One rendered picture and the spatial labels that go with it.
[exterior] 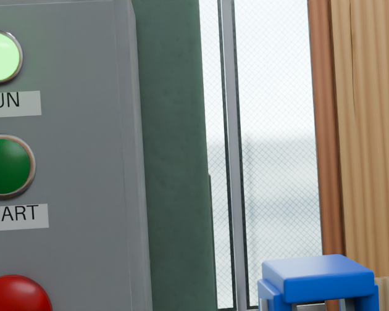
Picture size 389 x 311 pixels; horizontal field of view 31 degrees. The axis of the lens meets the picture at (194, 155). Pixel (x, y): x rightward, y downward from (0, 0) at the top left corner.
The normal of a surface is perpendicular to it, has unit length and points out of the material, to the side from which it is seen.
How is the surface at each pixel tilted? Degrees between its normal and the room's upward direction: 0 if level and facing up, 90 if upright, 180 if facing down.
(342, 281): 90
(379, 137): 87
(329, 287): 90
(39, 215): 90
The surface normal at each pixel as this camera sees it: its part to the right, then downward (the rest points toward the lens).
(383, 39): 0.08, -0.01
